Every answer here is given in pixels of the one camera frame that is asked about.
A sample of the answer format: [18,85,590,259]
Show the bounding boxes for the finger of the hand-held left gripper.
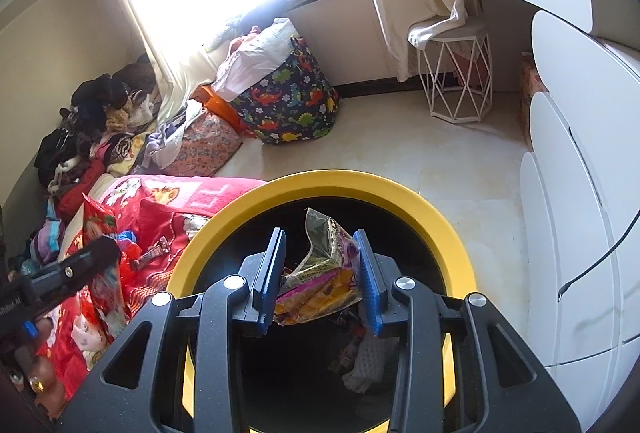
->
[11,319,42,360]
[29,236,124,307]

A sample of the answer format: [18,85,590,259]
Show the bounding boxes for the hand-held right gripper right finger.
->
[351,228,581,433]

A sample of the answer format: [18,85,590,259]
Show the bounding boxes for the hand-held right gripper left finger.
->
[60,227,288,433]

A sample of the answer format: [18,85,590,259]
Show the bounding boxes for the colourful clear snack wrapper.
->
[274,207,362,327]

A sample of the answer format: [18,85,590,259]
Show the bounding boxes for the red printed snack packet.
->
[80,193,132,340]

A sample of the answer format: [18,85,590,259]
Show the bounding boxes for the large white foam net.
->
[342,337,397,395]

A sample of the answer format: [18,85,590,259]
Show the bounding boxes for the small dark candy wrapper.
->
[134,234,169,272]

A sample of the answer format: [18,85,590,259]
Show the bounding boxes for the yellow round bin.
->
[165,170,463,433]

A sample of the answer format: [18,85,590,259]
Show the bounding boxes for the person's left hand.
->
[16,352,69,422]

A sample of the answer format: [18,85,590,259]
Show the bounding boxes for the blue purple striped cloth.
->
[26,217,67,265]

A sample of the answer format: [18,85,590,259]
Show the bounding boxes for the beige bed sheet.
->
[61,172,119,255]

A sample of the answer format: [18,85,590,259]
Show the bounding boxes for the red cloth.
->
[54,157,109,222]

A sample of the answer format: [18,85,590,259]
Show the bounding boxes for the red floral blanket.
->
[47,174,269,375]

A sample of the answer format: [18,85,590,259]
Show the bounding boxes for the pink floral bag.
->
[164,112,245,177]

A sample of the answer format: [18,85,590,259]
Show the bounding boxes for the pile of dark clothes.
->
[34,62,162,195]

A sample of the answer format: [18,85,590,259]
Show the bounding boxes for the lilac cloth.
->
[144,100,207,167]

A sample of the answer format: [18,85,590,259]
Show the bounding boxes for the orange bag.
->
[191,84,252,137]

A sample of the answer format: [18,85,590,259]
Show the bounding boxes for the dinosaur print laundry basket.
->
[231,37,342,146]

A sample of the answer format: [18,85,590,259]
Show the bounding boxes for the large white plastic bag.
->
[211,16,302,102]

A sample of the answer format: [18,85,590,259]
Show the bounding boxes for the white vanity desk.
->
[466,0,640,375]

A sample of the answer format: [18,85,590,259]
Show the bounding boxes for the dark jacket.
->
[226,10,267,35]

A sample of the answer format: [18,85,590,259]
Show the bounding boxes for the black cable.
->
[556,207,640,302]

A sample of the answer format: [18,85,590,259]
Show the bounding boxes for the white wire stool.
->
[406,20,494,124]

